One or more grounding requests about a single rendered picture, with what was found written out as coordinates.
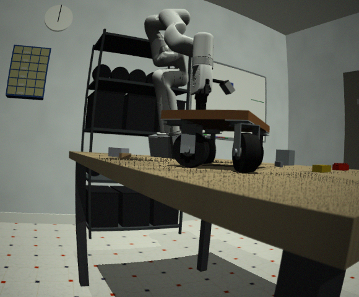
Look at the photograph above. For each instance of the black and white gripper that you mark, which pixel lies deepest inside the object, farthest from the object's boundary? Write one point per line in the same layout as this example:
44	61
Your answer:
200	81

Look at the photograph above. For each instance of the yellow rectangular block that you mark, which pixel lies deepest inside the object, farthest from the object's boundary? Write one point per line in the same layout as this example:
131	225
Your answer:
321	169

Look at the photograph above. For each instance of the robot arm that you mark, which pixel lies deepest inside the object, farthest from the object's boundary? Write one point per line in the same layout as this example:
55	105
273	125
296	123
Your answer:
169	50

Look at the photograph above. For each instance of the red toy building brick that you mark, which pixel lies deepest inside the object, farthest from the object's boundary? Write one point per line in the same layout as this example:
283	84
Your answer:
340	166

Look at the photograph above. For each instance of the brown wooden block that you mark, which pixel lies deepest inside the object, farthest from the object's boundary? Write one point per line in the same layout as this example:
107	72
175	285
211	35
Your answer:
125	155

